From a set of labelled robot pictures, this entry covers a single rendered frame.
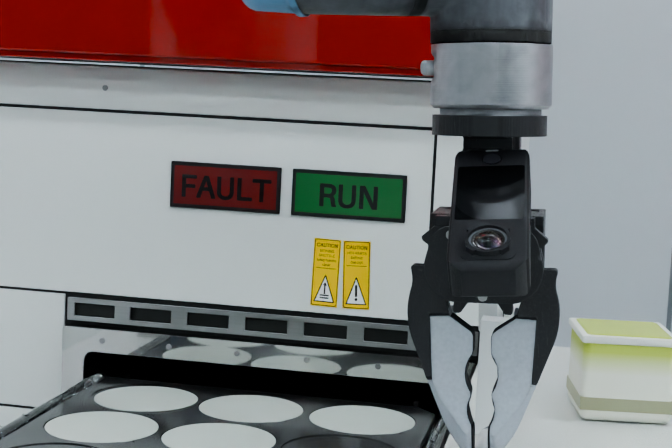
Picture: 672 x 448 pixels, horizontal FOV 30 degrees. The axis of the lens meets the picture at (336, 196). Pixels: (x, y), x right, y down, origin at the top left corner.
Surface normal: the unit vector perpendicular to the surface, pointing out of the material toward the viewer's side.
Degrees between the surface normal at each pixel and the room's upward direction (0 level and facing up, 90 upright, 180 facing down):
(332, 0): 154
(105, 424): 0
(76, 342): 90
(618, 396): 90
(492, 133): 89
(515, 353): 90
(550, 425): 0
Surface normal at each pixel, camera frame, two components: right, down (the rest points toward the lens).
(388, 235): -0.19, 0.08
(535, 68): 0.55, 0.07
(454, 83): -0.68, 0.05
